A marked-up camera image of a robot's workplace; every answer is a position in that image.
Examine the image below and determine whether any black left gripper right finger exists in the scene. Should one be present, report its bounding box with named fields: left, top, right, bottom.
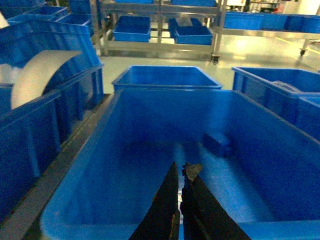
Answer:
left=180, top=162, right=250, bottom=240

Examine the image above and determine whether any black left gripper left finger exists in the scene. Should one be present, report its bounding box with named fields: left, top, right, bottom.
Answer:
left=130, top=162, right=180, bottom=240

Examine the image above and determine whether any blue block part with knob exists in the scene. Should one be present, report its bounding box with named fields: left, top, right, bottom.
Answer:
left=202, top=131, right=234, bottom=158

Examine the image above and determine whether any blue bin behind target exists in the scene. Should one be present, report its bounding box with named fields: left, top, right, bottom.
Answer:
left=112, top=65, right=223, bottom=91

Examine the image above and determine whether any blue bin with plastic bag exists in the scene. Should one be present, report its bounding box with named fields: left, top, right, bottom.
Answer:
left=231, top=66, right=320, bottom=124

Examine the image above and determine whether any far steel cart rack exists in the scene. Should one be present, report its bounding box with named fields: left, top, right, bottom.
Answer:
left=89, top=0, right=227, bottom=64

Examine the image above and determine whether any white roll of tape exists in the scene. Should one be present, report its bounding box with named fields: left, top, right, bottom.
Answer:
left=10, top=50, right=82, bottom=109

